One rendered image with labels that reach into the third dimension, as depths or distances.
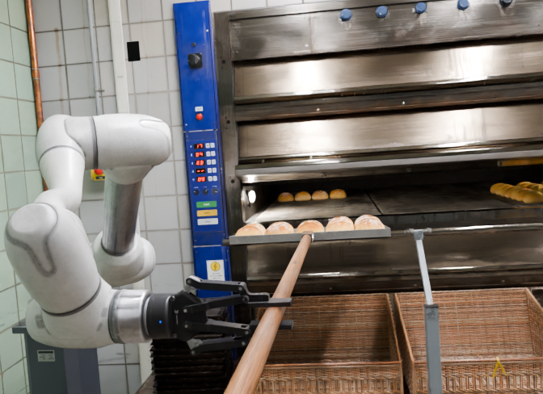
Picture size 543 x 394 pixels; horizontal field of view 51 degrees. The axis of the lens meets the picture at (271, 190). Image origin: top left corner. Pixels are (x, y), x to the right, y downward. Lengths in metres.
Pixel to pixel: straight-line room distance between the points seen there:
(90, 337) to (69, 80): 1.87
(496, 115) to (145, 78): 1.51
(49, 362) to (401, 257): 1.44
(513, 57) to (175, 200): 1.55
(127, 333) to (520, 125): 1.96
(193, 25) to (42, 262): 1.80
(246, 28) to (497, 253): 1.43
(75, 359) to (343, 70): 1.52
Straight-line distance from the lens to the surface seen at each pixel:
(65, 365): 1.95
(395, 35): 2.52
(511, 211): 2.57
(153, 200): 2.58
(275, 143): 2.46
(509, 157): 2.40
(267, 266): 2.51
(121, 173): 1.48
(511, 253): 2.59
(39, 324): 1.03
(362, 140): 2.44
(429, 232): 2.12
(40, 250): 0.87
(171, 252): 2.59
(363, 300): 2.50
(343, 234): 1.93
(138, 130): 1.43
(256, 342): 0.76
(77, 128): 1.42
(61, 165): 1.33
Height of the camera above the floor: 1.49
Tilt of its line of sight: 4 degrees down
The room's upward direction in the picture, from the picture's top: 4 degrees counter-clockwise
